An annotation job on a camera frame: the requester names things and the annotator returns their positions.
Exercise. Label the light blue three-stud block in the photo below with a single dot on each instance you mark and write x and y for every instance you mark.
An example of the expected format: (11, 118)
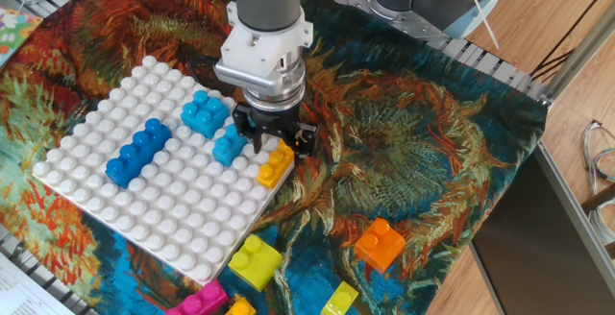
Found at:
(228, 149)

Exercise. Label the small yellow four-stud block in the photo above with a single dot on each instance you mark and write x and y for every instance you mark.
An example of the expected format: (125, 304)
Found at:
(274, 168)

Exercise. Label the orange two-stud block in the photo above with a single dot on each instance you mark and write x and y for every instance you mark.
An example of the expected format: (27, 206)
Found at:
(379, 248)

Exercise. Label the large yellow four-stud block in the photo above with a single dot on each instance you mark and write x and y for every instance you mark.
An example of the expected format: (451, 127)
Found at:
(240, 307)

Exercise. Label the large lime two-stud block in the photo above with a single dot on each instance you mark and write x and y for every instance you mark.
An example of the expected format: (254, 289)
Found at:
(254, 264)

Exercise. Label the white studded baseplate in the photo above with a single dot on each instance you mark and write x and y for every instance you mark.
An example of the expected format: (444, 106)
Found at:
(168, 209)

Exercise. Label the white zip tie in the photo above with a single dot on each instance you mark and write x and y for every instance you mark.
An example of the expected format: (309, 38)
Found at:
(484, 19)

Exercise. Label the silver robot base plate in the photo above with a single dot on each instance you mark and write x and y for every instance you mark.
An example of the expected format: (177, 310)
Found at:
(375, 7)

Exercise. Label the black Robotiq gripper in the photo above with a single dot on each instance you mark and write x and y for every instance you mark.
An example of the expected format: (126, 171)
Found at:
(274, 120)

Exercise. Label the printed white paper sheet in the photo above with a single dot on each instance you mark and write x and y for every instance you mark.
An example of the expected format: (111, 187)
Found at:
(24, 291)

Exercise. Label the magenta three-stud block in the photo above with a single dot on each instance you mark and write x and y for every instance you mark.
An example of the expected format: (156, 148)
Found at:
(199, 301)

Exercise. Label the white wrist adapter block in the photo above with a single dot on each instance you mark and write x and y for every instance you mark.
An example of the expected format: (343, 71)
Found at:
(262, 46)

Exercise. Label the light blue square block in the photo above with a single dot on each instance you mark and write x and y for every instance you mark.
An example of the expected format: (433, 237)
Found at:
(206, 115)

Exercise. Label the sunflower painting patterned cloth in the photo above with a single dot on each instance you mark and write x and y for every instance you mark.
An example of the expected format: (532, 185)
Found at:
(408, 137)

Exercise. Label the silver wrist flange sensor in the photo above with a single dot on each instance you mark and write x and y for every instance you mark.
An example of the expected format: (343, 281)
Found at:
(274, 87)

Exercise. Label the dark blue four-stud block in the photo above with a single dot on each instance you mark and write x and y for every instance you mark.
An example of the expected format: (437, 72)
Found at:
(137, 156)

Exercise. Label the aluminium frame post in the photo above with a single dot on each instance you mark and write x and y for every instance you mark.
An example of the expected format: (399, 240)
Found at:
(576, 55)

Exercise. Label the small lime block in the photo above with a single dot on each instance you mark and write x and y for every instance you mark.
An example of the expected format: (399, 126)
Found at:
(338, 300)

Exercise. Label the aluminium bar beside panel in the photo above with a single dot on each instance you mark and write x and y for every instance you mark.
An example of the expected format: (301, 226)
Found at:
(576, 209)

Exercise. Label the dark grey panel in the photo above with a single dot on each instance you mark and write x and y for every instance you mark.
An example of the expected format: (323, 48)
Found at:
(528, 248)

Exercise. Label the floral patterned sheet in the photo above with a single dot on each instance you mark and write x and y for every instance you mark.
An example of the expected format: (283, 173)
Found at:
(14, 31)

